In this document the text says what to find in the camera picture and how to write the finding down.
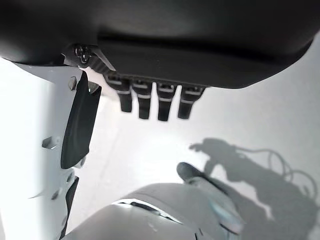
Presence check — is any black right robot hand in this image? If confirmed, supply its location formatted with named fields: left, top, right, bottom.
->
left=0, top=0, right=320, bottom=170

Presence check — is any black robot foot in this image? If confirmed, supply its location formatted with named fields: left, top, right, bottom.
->
left=176, top=161, right=210, bottom=185

